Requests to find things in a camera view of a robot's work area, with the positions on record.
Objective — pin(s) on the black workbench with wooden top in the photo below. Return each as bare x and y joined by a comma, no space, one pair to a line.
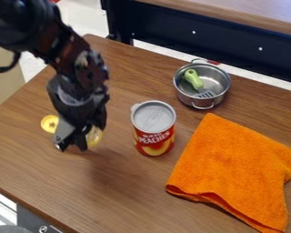
216,33

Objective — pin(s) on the yellow toy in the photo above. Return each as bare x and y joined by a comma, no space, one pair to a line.
49,123

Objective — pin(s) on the red and yellow can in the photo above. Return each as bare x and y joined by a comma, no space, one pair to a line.
154,133

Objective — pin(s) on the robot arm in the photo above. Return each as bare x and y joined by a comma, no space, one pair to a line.
38,33

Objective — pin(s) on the orange cloth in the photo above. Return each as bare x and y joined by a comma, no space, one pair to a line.
237,164

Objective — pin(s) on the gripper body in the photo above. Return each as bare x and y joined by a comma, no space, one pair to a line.
81,104

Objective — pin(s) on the silver pot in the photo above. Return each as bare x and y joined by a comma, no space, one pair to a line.
216,80

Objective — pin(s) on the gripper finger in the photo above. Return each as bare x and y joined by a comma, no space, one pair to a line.
82,141
63,130

